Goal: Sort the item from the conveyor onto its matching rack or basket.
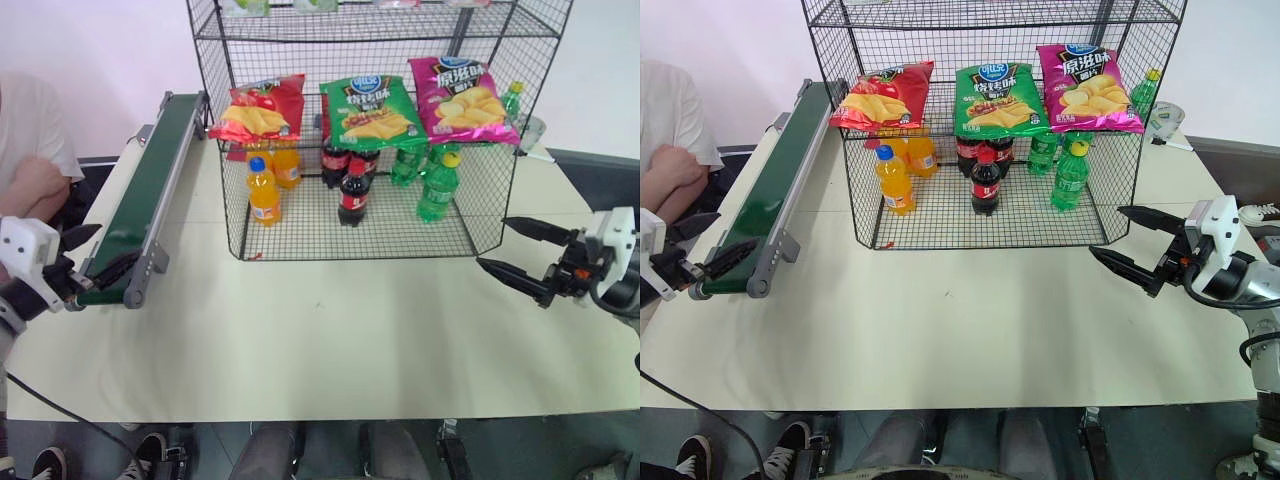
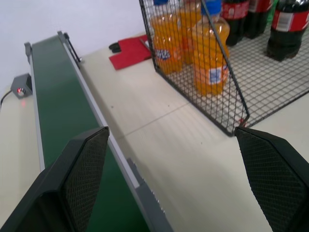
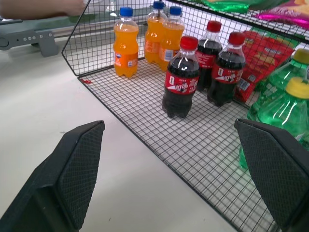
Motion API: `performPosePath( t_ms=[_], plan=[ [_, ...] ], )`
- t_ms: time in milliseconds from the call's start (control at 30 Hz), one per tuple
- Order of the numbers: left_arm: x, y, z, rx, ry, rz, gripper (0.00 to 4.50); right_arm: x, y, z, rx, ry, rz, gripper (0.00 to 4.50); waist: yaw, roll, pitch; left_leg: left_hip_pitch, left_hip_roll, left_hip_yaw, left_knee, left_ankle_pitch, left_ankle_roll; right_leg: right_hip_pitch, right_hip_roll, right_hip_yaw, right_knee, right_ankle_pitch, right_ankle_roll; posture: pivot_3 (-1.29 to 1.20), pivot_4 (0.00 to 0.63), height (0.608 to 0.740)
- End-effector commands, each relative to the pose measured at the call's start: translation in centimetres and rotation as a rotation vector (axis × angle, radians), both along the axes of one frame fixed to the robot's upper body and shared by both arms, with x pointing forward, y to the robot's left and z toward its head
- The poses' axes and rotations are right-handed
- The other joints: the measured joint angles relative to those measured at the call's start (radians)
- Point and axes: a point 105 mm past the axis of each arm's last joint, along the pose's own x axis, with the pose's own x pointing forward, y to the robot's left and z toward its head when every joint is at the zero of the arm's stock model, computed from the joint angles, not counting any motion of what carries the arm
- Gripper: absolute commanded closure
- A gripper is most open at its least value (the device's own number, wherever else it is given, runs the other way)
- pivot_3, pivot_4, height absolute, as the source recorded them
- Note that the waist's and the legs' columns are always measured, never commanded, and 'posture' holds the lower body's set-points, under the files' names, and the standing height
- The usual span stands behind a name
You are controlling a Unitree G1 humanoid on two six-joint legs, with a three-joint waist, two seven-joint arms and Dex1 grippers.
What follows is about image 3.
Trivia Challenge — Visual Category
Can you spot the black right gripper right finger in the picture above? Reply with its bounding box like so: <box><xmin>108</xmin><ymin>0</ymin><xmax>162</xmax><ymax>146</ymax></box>
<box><xmin>234</xmin><ymin>118</ymin><xmax>309</xmax><ymax>232</ymax></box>

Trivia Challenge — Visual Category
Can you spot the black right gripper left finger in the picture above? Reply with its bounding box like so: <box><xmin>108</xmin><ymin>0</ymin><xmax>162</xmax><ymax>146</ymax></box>
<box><xmin>0</xmin><ymin>120</ymin><xmax>106</xmax><ymax>232</ymax></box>

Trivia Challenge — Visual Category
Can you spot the grey device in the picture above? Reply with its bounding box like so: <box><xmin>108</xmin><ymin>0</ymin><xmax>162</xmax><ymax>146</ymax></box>
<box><xmin>0</xmin><ymin>4</ymin><xmax>155</xmax><ymax>58</ymax></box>

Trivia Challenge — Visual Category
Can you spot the person's bare hand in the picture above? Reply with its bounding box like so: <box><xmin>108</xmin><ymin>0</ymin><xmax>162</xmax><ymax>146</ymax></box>
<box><xmin>0</xmin><ymin>0</ymin><xmax>86</xmax><ymax>20</ymax></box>

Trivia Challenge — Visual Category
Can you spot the green soda bottle yellow cap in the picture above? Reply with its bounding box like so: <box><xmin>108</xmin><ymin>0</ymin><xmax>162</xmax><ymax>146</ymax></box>
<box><xmin>247</xmin><ymin>48</ymin><xmax>309</xmax><ymax>121</ymax></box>
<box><xmin>239</xmin><ymin>77</ymin><xmax>309</xmax><ymax>170</ymax></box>

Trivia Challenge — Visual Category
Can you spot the cola bottle red cap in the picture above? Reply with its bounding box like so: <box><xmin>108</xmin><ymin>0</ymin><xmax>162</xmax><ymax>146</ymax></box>
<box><xmin>195</xmin><ymin>20</ymin><xmax>223</xmax><ymax>92</ymax></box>
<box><xmin>207</xmin><ymin>31</ymin><xmax>247</xmax><ymax>107</ymax></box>
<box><xmin>161</xmin><ymin>36</ymin><xmax>201</xmax><ymax>119</ymax></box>

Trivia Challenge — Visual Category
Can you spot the red snack bag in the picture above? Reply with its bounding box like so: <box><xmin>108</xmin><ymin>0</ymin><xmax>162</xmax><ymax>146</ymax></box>
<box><xmin>233</xmin><ymin>30</ymin><xmax>295</xmax><ymax>102</ymax></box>

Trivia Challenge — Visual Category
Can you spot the orange soda bottle blue cap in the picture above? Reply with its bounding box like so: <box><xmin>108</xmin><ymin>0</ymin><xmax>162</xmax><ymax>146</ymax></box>
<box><xmin>144</xmin><ymin>0</ymin><xmax>168</xmax><ymax>64</ymax></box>
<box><xmin>159</xmin><ymin>6</ymin><xmax>185</xmax><ymax>72</ymax></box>
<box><xmin>113</xmin><ymin>7</ymin><xmax>140</xmax><ymax>79</ymax></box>

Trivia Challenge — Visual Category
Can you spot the magenta snack bag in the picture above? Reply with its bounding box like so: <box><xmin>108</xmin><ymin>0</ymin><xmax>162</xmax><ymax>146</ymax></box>
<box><xmin>254</xmin><ymin>4</ymin><xmax>309</xmax><ymax>28</ymax></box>

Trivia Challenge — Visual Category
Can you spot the green snack bag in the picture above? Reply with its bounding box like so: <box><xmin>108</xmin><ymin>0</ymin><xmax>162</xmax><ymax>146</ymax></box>
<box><xmin>199</xmin><ymin>0</ymin><xmax>290</xmax><ymax>14</ymax></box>

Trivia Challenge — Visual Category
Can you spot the black wire mesh shelf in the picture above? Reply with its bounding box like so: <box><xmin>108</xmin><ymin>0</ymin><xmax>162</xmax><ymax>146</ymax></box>
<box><xmin>61</xmin><ymin>0</ymin><xmax>309</xmax><ymax>232</ymax></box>

